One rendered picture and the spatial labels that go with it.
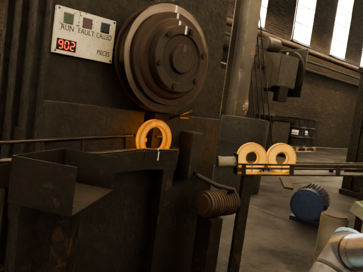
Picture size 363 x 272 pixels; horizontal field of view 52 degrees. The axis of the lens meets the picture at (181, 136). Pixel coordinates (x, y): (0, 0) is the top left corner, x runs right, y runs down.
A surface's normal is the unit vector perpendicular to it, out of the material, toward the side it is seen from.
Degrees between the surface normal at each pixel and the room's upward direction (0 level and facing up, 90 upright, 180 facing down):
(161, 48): 90
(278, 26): 90
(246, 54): 90
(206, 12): 90
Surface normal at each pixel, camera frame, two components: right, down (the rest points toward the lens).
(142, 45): -0.36, -0.13
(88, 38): 0.65, 0.15
